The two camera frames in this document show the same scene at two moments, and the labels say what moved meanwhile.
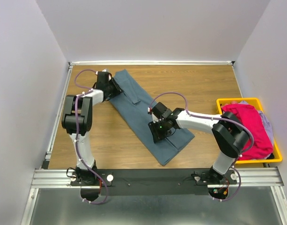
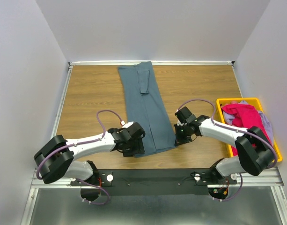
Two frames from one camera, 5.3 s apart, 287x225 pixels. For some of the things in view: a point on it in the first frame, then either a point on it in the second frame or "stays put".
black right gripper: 155,134 → 179,140
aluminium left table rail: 47,164 stays put
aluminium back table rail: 150,63 stays put
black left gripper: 118,90 → 138,148
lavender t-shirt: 266,121 stays put
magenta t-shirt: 262,145 stays put
